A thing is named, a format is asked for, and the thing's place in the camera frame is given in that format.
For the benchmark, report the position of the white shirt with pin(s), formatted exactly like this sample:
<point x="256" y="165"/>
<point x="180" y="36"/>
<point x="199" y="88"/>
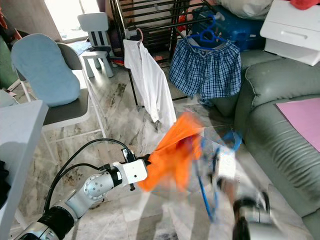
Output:
<point x="150" y="82"/>

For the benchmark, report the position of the orange shirt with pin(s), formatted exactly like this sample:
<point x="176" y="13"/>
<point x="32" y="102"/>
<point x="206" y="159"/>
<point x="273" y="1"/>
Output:
<point x="172" y="150"/>

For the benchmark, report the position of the red cloth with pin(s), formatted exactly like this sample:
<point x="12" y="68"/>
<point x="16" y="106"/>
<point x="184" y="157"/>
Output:
<point x="305" y="4"/>

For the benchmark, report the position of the blue plastic hanger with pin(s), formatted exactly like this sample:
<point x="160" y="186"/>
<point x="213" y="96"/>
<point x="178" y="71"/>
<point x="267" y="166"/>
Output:
<point x="205" y="197"/>
<point x="207" y="35"/>

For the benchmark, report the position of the pink hanger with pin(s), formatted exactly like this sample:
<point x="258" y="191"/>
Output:
<point x="138" y="35"/>

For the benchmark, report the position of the pale blue kid chair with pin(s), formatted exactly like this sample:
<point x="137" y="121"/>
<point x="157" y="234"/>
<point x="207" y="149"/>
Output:
<point x="92" y="22"/>

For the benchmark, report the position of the white drawer cabinet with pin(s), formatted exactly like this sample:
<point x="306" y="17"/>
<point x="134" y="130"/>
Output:
<point x="290" y="32"/>

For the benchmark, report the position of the green leather sofa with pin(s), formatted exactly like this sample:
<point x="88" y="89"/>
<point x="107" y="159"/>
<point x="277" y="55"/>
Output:
<point x="270" y="100"/>

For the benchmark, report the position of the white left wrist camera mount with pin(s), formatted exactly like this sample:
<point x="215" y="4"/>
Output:
<point x="135" y="171"/>

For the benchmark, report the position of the light blue cushion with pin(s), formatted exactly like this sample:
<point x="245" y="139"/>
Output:
<point x="45" y="70"/>

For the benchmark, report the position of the beige pillow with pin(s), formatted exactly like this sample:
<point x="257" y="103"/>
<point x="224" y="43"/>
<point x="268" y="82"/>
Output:
<point x="247" y="7"/>

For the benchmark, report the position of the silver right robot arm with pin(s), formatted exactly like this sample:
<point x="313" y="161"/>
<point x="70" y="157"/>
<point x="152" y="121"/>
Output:
<point x="250" y="215"/>

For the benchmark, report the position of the pale blue folding table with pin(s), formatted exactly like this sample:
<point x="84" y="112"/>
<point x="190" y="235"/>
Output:
<point x="20" y="135"/>

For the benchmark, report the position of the white folding chair grey seat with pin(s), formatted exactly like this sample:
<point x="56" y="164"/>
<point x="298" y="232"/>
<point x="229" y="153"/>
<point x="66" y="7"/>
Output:
<point x="70" y="112"/>

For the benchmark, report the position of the green box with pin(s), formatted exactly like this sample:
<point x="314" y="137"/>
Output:
<point x="5" y="65"/>

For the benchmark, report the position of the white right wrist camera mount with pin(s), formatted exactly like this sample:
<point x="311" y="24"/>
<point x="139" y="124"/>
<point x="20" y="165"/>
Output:
<point x="226" y="165"/>

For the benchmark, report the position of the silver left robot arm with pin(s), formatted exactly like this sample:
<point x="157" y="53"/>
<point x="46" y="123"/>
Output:
<point x="95" y="187"/>

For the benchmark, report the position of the blue storage box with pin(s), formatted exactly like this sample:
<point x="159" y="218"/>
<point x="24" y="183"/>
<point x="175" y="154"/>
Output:
<point x="245" y="27"/>

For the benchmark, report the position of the black metal drying rack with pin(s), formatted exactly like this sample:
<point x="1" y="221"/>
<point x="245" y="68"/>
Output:
<point x="145" y="10"/>

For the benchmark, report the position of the blue plaid shorts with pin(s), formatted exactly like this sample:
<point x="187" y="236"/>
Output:
<point x="205" y="70"/>

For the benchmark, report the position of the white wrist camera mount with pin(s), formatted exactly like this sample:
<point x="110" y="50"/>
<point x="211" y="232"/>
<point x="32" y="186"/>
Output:
<point x="226" y="165"/>
<point x="135" y="171"/>

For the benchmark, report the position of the pink cloth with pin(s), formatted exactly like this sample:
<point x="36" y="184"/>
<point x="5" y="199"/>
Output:
<point x="302" y="117"/>

